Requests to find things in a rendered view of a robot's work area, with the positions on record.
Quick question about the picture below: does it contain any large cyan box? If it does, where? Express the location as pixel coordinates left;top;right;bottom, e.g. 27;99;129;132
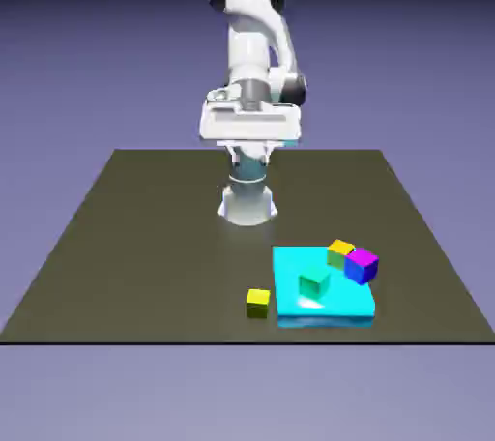
272;246;377;330

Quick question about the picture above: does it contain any small purple cube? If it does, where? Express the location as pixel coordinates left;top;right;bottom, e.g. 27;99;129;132
343;247;380;286

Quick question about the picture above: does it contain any small orange cube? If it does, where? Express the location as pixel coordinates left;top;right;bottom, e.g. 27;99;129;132
327;238;356;271

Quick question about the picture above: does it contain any small green cube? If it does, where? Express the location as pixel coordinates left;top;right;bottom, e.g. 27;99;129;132
298;265;332;301

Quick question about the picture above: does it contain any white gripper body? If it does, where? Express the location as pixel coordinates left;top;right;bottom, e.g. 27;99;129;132
198;99;303;148

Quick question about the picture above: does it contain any small yellow cube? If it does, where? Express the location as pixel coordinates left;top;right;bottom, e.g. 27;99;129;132
246;288;272;320

